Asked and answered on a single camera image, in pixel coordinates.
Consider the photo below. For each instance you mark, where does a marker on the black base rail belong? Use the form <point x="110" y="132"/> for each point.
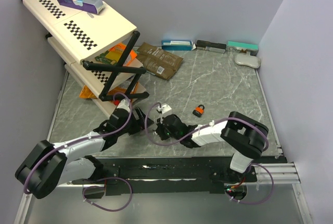
<point x="168" y="174"/>

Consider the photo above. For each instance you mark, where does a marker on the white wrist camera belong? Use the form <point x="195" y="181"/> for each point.
<point x="164" y="109"/>
<point x="124" y="107"/>

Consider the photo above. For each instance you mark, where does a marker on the brown coffee bag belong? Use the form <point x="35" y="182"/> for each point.
<point x="159" y="62"/>

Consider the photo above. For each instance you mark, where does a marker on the black long box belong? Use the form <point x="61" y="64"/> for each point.
<point x="210" y="46"/>

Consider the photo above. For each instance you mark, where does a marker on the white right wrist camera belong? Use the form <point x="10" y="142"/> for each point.
<point x="164" y="109"/>

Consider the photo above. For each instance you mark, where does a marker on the blue white box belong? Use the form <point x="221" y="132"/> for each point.
<point x="177" y="45"/>

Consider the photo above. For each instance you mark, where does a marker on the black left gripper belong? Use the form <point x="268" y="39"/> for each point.
<point x="138" y="124"/>

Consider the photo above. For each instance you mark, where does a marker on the grey silver pouch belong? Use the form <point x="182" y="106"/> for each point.
<point x="247" y="60"/>

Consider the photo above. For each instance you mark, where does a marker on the purple silver carton box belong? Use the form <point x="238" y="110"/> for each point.
<point x="90" y="6"/>

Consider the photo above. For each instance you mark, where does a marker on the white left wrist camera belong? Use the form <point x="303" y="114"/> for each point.
<point x="124" y="107"/>

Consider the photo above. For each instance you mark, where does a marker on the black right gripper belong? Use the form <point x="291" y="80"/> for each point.
<point x="160" y="130"/>

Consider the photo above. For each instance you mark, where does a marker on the cream folding shelf rack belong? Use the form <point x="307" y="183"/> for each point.
<point x="78" y="37"/>

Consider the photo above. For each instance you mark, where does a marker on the orange packet lower shelf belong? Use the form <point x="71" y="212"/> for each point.
<point x="87" y="93"/>

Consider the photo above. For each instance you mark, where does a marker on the green yellow box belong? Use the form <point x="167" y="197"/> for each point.
<point x="108" y="57"/>

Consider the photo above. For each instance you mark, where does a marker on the aluminium frame rail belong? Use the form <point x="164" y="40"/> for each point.
<point x="282" y="170"/>

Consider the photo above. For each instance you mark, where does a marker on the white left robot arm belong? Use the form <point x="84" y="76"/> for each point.
<point x="51" y="164"/>

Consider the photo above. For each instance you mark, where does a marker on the orange black padlock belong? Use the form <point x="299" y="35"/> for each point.
<point x="199" y="110"/>

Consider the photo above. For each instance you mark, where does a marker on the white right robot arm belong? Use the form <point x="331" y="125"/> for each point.
<point x="247" y="136"/>

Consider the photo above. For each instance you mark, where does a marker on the teal white box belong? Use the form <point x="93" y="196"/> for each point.
<point x="238" y="47"/>

